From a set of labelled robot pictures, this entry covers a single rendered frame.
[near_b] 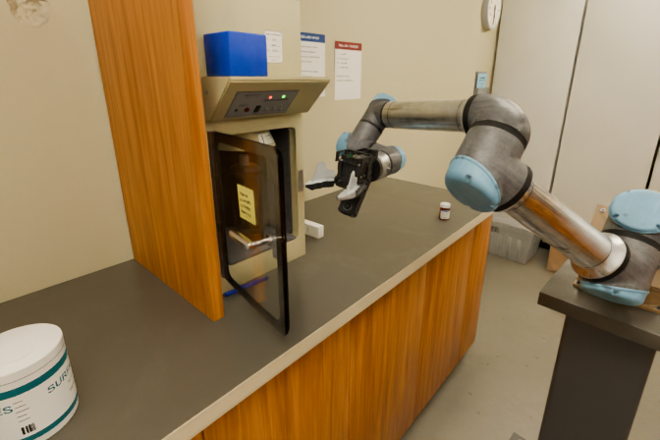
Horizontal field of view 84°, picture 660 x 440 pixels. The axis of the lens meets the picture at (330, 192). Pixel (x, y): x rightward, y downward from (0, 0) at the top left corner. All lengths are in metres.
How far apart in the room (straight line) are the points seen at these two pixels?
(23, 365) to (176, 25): 0.63
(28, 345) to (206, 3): 0.74
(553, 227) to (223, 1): 0.87
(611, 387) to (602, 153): 2.50
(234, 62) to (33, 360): 0.63
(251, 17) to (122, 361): 0.84
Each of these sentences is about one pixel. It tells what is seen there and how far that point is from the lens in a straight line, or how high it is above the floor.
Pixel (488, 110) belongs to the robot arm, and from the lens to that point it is 0.82.
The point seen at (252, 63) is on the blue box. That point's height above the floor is 1.54.
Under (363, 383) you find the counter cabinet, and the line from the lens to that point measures 1.30.
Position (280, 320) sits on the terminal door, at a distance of 0.81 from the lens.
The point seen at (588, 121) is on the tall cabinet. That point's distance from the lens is 3.60.
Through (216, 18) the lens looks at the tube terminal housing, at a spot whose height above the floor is 1.64.
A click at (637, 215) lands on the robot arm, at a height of 1.22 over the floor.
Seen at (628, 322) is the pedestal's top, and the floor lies 0.94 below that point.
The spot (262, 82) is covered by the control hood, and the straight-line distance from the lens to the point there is 0.88.
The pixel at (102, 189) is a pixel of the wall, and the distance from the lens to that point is 1.32.
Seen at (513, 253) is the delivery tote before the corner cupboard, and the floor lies 0.07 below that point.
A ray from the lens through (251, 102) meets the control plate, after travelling 0.91.
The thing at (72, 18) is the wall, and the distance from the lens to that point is 1.29.
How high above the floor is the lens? 1.51
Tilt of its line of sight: 17 degrees down
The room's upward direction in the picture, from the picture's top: straight up
